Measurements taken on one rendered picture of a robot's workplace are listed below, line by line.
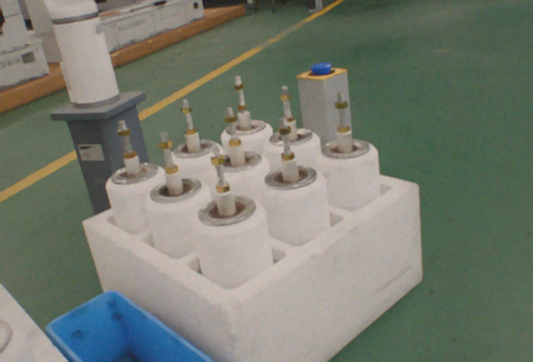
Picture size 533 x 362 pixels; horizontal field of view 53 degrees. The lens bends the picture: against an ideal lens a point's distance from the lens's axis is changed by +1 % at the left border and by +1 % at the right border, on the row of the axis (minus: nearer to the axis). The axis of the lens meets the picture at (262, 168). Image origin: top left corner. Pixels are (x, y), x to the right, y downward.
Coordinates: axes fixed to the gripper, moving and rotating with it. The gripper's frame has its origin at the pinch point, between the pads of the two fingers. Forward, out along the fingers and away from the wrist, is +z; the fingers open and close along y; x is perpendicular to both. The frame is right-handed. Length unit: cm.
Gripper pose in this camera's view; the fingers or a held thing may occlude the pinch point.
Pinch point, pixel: (314, 1)
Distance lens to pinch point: 103.3
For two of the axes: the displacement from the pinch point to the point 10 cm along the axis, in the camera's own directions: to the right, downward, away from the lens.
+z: 1.4, 9.1, 3.8
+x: -6.7, -1.9, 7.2
